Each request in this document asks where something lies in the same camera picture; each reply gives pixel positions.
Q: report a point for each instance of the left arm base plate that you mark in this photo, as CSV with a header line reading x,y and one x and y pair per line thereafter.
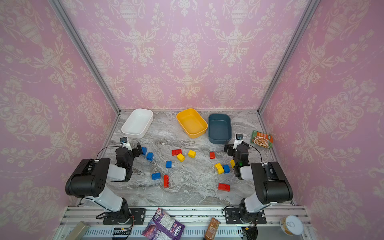
x,y
132,216

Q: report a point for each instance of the aluminium front rail frame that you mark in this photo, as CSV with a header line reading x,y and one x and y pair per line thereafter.
x,y
196,220

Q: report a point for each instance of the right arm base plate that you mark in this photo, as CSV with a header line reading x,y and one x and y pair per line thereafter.
x,y
237,216

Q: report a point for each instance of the olive box bottom left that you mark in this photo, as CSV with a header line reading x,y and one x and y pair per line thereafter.
x,y
79,231

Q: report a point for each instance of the red long lego lower right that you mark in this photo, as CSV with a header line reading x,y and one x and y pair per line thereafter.
x,y
223,187

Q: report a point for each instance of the white plastic container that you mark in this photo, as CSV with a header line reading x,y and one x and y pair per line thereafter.
x,y
138,123

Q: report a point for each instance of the yellow lego centre left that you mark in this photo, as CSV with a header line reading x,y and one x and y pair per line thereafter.
x,y
181,157

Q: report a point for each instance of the yellow plastic container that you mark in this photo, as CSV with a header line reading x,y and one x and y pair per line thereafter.
x,y
192,122

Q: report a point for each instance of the blue square lego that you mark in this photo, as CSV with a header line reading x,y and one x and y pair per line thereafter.
x,y
150,156

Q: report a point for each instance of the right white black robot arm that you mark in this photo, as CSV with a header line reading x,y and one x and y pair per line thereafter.
x,y
271,186

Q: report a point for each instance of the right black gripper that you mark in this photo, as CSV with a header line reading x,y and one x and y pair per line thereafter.
x,y
230,149

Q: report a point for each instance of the white tin can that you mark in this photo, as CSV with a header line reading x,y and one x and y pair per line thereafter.
x,y
292,226

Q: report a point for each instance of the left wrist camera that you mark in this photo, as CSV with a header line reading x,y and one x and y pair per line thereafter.
x,y
124,141

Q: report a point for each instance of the yellow lego centre right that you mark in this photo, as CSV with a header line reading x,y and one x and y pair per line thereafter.
x,y
192,154

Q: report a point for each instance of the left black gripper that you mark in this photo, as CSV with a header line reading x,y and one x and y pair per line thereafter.
x,y
135,151

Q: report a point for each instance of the brown snack bar packet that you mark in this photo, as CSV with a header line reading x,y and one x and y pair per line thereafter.
x,y
212,229

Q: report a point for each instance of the red upright lego lower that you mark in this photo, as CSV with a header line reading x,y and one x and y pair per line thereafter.
x,y
166,181

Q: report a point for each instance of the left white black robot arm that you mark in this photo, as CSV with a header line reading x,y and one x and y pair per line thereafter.
x,y
89,182

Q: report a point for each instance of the purple snack box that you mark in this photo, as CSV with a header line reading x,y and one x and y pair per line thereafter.
x,y
163,227

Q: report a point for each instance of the red lego centre top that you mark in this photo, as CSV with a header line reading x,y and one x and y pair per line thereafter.
x,y
176,152

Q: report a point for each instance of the blue long lego lower left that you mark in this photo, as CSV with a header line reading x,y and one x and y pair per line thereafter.
x,y
156,176

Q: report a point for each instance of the green food packet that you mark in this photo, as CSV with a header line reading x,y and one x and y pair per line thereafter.
x,y
262,139

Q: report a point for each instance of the dark teal plastic container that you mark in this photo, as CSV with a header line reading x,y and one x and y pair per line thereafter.
x,y
219,129

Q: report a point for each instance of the yellow long lego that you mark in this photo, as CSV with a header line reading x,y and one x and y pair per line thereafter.
x,y
219,168

